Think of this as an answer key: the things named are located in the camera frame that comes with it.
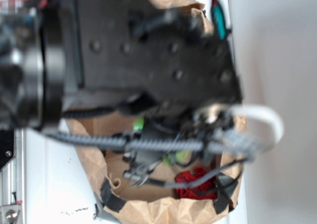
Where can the brown paper bag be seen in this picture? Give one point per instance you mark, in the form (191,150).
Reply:
(205,204)

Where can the aluminium frame rail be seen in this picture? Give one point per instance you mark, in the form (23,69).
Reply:
(13,184)

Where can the metal wire gripper fingers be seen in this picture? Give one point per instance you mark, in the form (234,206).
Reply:
(139,174)

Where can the black mounting plate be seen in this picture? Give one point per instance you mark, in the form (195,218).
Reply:
(7,147)

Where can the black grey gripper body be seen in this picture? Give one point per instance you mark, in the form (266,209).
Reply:
(143,151)

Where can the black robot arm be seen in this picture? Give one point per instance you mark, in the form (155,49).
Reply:
(121,75)

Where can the green plush frog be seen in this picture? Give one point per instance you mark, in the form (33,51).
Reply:
(178,157)

